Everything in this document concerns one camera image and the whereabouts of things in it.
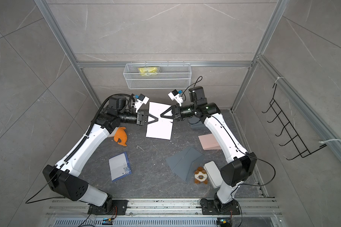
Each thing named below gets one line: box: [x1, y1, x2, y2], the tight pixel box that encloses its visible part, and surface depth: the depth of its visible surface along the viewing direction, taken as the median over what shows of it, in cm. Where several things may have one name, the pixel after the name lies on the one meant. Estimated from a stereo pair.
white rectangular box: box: [203, 160, 224, 189], surface depth 83 cm
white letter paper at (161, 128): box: [145, 101, 174, 140], surface depth 66 cm
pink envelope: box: [197, 133, 222, 151], surface depth 100 cm
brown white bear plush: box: [194, 166, 208, 185], surface depth 83 cm
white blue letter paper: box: [108, 151, 132, 182], surface depth 90 cm
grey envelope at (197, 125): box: [187, 116, 211, 133], surface depth 63 cm
